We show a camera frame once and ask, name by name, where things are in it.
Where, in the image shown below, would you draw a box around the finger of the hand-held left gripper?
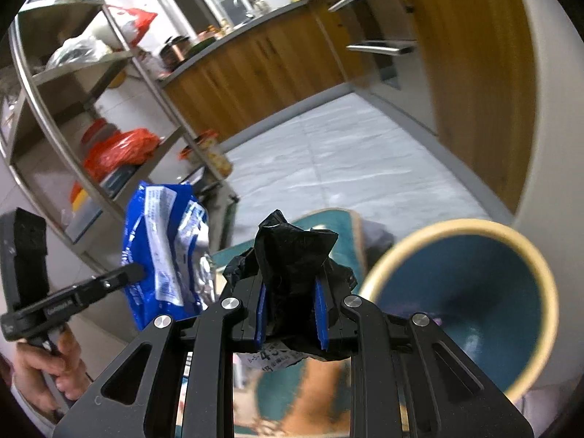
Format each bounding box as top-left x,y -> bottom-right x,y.
75,262 -> 147,307

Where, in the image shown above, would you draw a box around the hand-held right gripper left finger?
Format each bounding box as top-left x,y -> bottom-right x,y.
52,250 -> 270,438

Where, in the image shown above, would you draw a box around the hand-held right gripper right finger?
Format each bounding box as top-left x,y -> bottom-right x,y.
314,262 -> 537,438

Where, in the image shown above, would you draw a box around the black plastic bag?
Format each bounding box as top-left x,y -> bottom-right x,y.
223,210 -> 357,370

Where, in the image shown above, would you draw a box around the blue snack packet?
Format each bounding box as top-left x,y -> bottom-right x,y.
119,181 -> 215,331

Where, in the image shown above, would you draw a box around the teal bin with cream rim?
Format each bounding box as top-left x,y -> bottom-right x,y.
358,219 -> 560,402

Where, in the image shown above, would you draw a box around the person's left hand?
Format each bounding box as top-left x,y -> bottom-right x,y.
14,326 -> 93,414

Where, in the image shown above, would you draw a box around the teal and orange floor mat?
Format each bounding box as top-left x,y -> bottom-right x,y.
207,207 -> 366,438

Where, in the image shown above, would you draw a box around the grey cloth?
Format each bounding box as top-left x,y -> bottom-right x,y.
360,220 -> 396,268

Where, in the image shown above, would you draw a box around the clear snack jar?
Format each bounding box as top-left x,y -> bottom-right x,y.
179,130 -> 234,178

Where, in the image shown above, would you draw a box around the metal shelf rack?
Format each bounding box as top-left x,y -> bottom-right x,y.
0,0 -> 240,277

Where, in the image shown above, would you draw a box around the clear plastic bag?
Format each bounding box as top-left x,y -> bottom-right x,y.
46,35 -> 111,70

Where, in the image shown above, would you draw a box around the copper pot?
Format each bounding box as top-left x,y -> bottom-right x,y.
159,35 -> 191,72

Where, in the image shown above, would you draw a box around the wooden kitchen base cabinet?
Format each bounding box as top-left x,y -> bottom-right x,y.
160,2 -> 350,143

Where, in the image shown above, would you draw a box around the red and white plastic bag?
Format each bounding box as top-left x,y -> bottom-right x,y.
106,4 -> 158,50

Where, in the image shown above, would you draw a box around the tall wooden cabinet panel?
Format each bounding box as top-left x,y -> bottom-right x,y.
392,0 -> 538,214

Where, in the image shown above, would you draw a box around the stainless steel oven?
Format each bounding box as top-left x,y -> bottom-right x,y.
326,0 -> 441,135

